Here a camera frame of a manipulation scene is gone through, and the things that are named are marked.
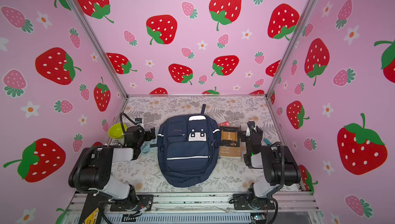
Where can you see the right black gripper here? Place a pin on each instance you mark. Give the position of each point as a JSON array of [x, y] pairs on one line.
[[247, 134]]

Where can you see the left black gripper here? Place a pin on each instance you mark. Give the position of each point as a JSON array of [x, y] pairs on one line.
[[149, 134]]

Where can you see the brown scroll marked book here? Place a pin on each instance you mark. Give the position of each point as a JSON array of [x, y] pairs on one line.
[[230, 142]]

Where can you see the navy blue student backpack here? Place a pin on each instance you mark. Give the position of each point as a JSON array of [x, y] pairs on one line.
[[188, 148]]

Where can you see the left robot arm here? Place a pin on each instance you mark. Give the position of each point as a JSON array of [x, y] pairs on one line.
[[92, 171]]

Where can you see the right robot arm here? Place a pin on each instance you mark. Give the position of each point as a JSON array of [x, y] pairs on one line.
[[279, 169]]

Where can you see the teal pen case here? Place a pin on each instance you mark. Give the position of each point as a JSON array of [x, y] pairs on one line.
[[267, 142]]

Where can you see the green lid clear jar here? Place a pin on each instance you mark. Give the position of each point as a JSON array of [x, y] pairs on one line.
[[117, 131]]

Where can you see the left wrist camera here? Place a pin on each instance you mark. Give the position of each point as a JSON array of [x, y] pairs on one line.
[[138, 120]]

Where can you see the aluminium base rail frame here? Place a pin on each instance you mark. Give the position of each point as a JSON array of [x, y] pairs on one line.
[[215, 208]]

